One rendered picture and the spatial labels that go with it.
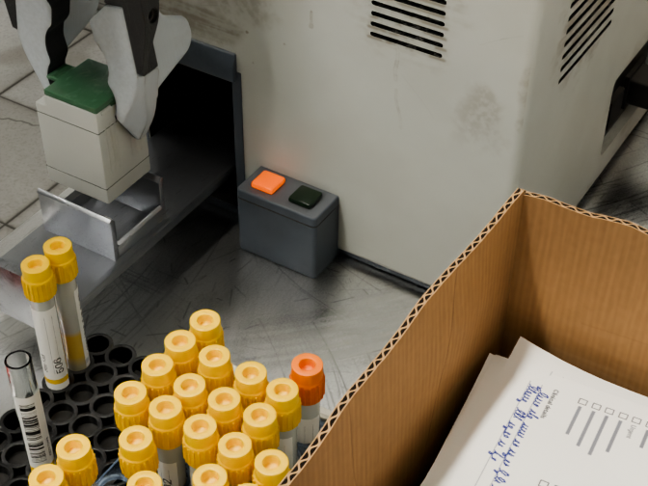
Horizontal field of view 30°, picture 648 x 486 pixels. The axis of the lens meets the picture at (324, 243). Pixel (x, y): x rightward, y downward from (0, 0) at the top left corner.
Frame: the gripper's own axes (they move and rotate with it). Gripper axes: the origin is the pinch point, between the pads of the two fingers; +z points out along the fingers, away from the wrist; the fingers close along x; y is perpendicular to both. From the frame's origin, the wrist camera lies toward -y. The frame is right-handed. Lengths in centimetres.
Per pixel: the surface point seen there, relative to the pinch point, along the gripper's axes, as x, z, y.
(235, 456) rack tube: -21.3, 0.7, -16.0
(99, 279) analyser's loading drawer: -3.0, 8.4, -4.3
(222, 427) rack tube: -19.4, 1.7, -14.3
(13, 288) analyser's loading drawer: 0.1, 7.8, -8.1
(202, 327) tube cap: -15.5, 0.7, -10.4
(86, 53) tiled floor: 119, 100, 123
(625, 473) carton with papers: -35.0, 6.1, -3.4
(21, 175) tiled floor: 101, 100, 83
